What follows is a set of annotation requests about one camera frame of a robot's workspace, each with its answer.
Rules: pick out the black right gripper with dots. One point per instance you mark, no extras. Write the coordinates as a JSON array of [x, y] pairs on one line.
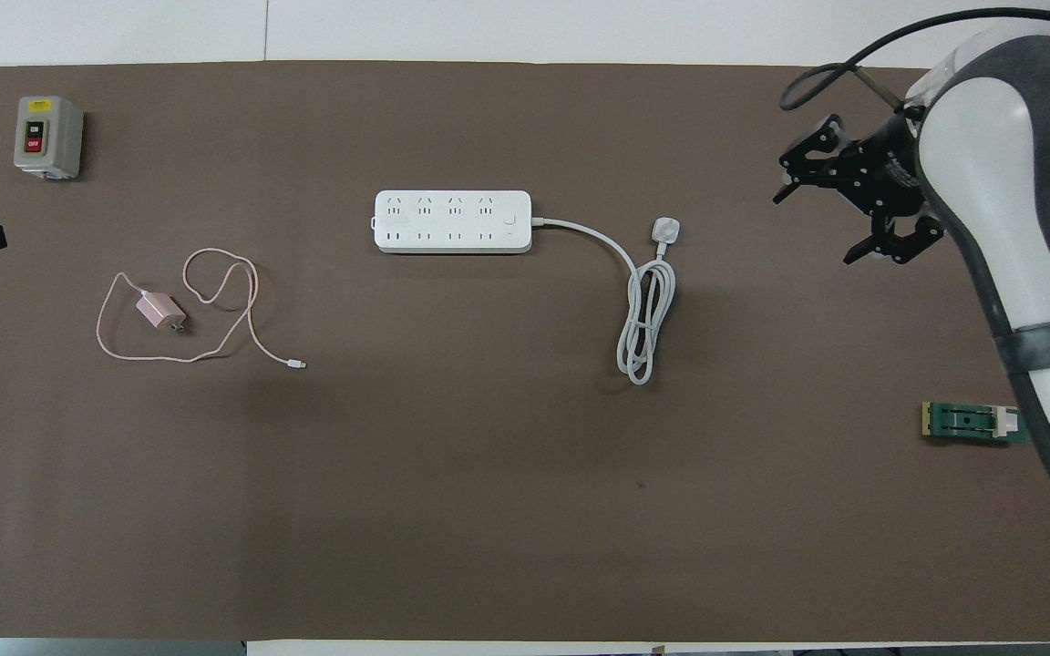
[[890, 169]]

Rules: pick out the pink charger adapter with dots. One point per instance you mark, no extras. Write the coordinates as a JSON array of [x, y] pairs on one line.
[[159, 310]]

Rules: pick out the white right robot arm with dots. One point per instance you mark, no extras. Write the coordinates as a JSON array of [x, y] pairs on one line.
[[981, 182]]

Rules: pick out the green clip block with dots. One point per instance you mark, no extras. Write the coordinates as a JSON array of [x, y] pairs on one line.
[[967, 422]]

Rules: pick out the brown table mat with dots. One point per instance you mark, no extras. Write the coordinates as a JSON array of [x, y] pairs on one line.
[[488, 501]]

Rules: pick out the grey on-off switch box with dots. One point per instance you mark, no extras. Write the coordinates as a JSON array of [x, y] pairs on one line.
[[46, 150]]

